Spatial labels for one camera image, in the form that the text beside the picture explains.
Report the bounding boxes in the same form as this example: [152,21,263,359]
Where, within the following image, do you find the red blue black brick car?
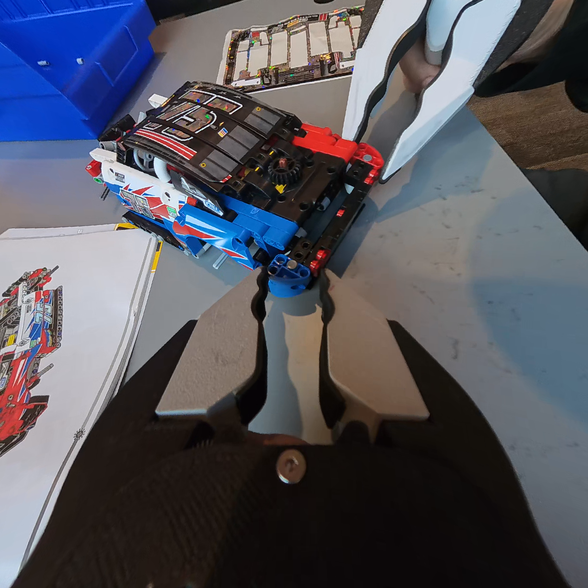
[84,80,384,299]

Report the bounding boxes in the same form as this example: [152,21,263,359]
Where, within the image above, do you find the blue plastic bin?
[0,0,156,142]

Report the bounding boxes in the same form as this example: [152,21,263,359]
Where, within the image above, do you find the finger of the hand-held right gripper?
[342,0,432,144]
[379,0,522,184]

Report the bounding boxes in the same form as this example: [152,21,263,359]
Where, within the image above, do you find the holographic sticker sheet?
[216,5,368,95]

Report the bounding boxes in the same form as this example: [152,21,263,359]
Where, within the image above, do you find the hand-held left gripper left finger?
[155,268,269,428]

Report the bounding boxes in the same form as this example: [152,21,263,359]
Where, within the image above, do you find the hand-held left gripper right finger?
[318,269,430,430]

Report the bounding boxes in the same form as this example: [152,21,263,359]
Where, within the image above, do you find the instruction booklet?
[0,224,164,575]

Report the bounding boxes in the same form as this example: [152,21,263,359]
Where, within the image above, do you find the grey desk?
[0,0,588,588]

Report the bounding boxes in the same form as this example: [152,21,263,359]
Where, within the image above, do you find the person's right hand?
[400,43,442,95]

